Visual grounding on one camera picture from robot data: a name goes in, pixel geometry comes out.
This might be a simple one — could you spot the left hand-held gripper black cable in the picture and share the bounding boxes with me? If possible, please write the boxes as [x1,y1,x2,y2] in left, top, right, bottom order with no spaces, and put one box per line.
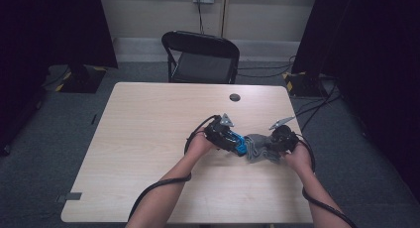
[128,114,221,222]

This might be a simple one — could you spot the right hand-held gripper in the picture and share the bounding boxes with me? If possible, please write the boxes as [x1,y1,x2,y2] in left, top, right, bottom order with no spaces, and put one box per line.
[268,115,300,153]

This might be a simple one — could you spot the grey knitted cloth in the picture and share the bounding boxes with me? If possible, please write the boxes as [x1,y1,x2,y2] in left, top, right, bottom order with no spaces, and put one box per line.
[243,133,281,164]

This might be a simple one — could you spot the right hand-held gripper black cable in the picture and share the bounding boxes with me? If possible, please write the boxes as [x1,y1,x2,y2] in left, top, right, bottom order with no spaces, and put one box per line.
[295,133,359,228]

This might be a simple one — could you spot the black folding chair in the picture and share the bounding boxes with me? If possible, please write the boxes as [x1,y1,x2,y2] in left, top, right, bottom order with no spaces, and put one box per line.
[160,30,241,85]

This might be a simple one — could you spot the black power cable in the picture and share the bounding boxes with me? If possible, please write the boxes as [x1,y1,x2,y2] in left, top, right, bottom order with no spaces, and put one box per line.
[196,0,205,35]

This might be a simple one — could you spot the hand-held gripper black cable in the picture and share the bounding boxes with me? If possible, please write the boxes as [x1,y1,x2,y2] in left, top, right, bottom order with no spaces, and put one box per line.
[295,133,359,228]
[128,114,221,222]

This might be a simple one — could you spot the person's left hand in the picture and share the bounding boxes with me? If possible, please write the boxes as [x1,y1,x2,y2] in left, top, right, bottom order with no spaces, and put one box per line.
[186,132,216,160]

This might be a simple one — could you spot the black floor cable bundle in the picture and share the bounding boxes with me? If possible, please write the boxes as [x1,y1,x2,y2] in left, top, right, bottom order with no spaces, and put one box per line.
[295,78,343,133]

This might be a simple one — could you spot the black stand base yellow stripes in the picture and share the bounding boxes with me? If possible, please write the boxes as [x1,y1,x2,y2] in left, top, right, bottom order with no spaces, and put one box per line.
[281,70,329,98]
[43,63,108,94]

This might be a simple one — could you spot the person's right hand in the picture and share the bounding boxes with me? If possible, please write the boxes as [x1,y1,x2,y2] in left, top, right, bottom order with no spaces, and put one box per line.
[284,142,315,174]

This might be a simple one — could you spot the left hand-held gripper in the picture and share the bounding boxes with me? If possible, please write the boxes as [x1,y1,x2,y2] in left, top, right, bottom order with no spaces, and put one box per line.
[203,113,237,153]

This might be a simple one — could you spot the black curtain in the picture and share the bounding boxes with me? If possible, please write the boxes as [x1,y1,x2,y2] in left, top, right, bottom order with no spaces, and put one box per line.
[291,0,420,202]
[0,0,119,153]

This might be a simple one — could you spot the grey tape piece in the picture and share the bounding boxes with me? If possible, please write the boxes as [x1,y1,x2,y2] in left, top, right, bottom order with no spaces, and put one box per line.
[55,191,83,203]

